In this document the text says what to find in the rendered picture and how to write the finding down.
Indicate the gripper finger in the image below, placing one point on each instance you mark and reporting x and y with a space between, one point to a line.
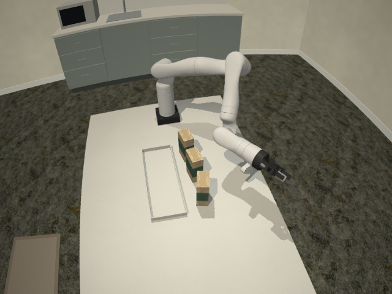
280 173
274 175

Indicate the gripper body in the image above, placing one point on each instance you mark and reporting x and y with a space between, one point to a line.
261 160

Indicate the tan green-banded coffee pack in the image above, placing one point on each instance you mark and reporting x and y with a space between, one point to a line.
202 190
185 136
194 157

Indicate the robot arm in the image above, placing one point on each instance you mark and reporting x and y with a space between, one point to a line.
196 65

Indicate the white shallow tray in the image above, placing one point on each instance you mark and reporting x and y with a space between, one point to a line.
163 183

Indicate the white table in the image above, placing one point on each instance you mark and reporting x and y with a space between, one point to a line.
183 251

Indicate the grey kitchen cabinet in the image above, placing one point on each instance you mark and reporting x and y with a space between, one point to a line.
128 52

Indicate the grey sink basin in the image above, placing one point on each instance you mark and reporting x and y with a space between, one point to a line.
124 16

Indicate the grey faucet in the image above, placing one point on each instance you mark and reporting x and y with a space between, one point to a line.
124 6

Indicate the beige microwave oven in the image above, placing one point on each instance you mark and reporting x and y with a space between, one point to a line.
76 15

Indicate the brown rectangular mat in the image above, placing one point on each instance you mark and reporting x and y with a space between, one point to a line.
30 266

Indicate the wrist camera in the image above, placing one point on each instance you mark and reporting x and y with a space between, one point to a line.
244 168

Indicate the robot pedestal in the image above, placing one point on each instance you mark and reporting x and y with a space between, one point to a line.
168 119

